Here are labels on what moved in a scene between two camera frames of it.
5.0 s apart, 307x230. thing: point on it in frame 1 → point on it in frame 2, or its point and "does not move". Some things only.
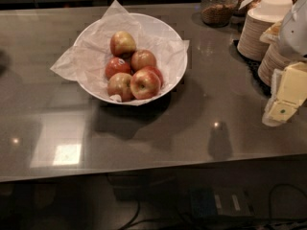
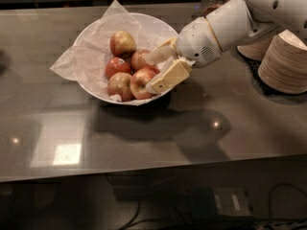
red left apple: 116,65 does not move
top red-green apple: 122,44 does not move
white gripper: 295,33 → 196,43
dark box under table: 216,200 does not move
